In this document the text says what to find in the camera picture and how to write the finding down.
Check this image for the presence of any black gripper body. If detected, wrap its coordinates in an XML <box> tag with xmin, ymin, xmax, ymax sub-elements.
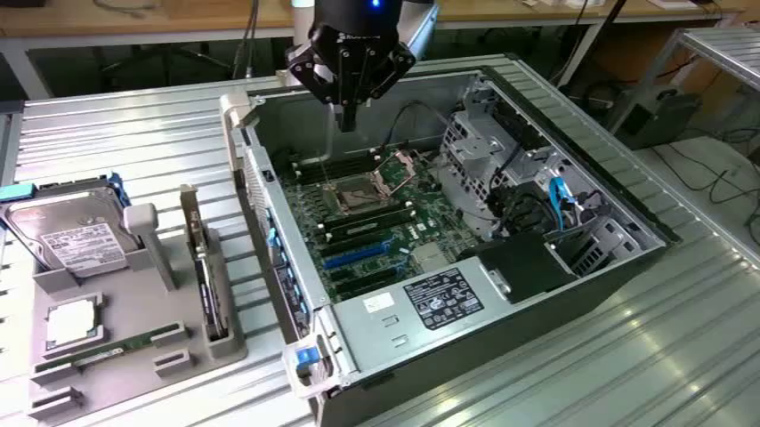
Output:
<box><xmin>311</xmin><ymin>0</ymin><xmax>405</xmax><ymax>85</ymax></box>

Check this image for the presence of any graphics card with metal bracket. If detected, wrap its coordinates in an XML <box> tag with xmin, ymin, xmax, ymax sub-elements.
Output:
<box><xmin>178</xmin><ymin>183</ymin><xmax>231</xmax><ymax>344</ymax></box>

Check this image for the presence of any black RAM slot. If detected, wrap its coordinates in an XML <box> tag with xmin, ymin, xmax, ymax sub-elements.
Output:
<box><xmin>323</xmin><ymin>212</ymin><xmax>415</xmax><ymax>238</ymax></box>
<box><xmin>291</xmin><ymin>148</ymin><xmax>381</xmax><ymax>173</ymax></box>
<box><xmin>319</xmin><ymin>206</ymin><xmax>413</xmax><ymax>233</ymax></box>
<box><xmin>317</xmin><ymin>202</ymin><xmax>411</xmax><ymax>228</ymax></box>
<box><xmin>295</xmin><ymin>155</ymin><xmax>386</xmax><ymax>181</ymax></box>
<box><xmin>294</xmin><ymin>151</ymin><xmax>382</xmax><ymax>177</ymax></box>

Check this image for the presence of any metal disk bay cage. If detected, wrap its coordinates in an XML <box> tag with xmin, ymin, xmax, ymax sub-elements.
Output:
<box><xmin>439</xmin><ymin>109</ymin><xmax>540</xmax><ymax>232</ymax></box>

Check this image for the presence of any metal socket cover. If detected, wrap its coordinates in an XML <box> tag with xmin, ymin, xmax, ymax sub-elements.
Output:
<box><xmin>370</xmin><ymin>149</ymin><xmax>429</xmax><ymax>199</ymax></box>

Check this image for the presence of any wooden desk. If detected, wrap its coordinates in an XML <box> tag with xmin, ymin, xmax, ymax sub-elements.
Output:
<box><xmin>0</xmin><ymin>0</ymin><xmax>760</xmax><ymax>101</ymax></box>

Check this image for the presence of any CPU socket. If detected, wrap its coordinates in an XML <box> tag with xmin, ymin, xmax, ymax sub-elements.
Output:
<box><xmin>325</xmin><ymin>175</ymin><xmax>405</xmax><ymax>219</ymax></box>

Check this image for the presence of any green motherboard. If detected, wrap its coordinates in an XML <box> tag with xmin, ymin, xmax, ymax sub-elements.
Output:
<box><xmin>276</xmin><ymin>144</ymin><xmax>486</xmax><ymax>303</ymax></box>

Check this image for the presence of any dark RAM stick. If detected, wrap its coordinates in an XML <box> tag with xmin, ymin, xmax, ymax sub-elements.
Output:
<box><xmin>325</xmin><ymin>216</ymin><xmax>419</xmax><ymax>243</ymax></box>

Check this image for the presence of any long expansion slot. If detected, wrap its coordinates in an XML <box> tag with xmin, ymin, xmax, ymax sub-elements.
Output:
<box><xmin>335</xmin><ymin>278</ymin><xmax>391</xmax><ymax>294</ymax></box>
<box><xmin>318</xmin><ymin>233</ymin><xmax>389</xmax><ymax>257</ymax></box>
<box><xmin>329</xmin><ymin>266</ymin><xmax>385</xmax><ymax>284</ymax></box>
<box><xmin>323</xmin><ymin>243</ymin><xmax>394</xmax><ymax>270</ymax></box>

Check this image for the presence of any black computer box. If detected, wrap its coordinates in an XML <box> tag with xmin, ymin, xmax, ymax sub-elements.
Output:
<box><xmin>616</xmin><ymin>87</ymin><xmax>703</xmax><ymax>150</ymax></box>

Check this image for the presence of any black plastic air shroud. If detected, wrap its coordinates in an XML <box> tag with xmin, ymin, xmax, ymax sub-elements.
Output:
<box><xmin>459</xmin><ymin>230</ymin><xmax>581</xmax><ymax>306</ymax></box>

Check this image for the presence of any metal disk bay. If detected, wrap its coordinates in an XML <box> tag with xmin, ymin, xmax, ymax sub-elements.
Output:
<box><xmin>542</xmin><ymin>213</ymin><xmax>664</xmax><ymax>279</ymax></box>

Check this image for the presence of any silver hard disk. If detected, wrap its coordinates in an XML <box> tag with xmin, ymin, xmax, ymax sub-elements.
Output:
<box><xmin>4</xmin><ymin>190</ymin><xmax>132</xmax><ymax>279</ymax></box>

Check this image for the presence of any silver power supply unit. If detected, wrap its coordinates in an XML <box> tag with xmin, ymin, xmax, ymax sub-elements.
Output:
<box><xmin>325</xmin><ymin>255</ymin><xmax>521</xmax><ymax>379</ymax></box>

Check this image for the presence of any grey parts rack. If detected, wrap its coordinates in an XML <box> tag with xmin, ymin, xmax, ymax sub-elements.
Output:
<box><xmin>27</xmin><ymin>183</ymin><xmax>250</xmax><ymax>423</ymax></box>

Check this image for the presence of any silver CPU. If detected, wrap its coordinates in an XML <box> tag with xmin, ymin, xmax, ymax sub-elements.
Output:
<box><xmin>45</xmin><ymin>304</ymin><xmax>101</xmax><ymax>347</ymax></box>

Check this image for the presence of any green RAM stick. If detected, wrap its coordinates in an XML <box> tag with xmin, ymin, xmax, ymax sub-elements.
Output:
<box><xmin>33</xmin><ymin>326</ymin><xmax>182</xmax><ymax>374</ymax></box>

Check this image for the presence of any open PC case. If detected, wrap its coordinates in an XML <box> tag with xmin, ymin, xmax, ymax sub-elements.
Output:
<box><xmin>218</xmin><ymin>52</ymin><xmax>684</xmax><ymax>427</ymax></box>

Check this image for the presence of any black hanging cable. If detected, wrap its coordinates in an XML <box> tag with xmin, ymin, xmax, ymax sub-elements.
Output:
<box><xmin>231</xmin><ymin>0</ymin><xmax>262</xmax><ymax>82</ymax></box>

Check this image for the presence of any black looped wire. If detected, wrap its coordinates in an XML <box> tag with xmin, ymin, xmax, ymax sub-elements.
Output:
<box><xmin>379</xmin><ymin>101</ymin><xmax>455</xmax><ymax>150</ymax></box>

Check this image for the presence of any black wire bundle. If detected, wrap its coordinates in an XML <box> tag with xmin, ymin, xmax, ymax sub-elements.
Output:
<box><xmin>491</xmin><ymin>186</ymin><xmax>554</xmax><ymax>237</ymax></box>

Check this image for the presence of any blue data wire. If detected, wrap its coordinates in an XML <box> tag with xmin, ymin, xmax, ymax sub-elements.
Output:
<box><xmin>550</xmin><ymin>176</ymin><xmax>576</xmax><ymax>232</ymax></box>

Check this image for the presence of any metal frame side table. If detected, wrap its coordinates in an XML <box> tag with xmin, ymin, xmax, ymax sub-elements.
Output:
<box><xmin>605</xmin><ymin>27</ymin><xmax>760</xmax><ymax>134</ymax></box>

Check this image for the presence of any blue disk carrier frame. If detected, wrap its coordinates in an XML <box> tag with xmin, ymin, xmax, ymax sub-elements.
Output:
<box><xmin>0</xmin><ymin>172</ymin><xmax>134</xmax><ymax>232</ymax></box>

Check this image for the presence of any black floor cable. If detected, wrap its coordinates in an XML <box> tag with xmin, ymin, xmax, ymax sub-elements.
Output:
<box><xmin>649</xmin><ymin>128</ymin><xmax>760</xmax><ymax>210</ymax></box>

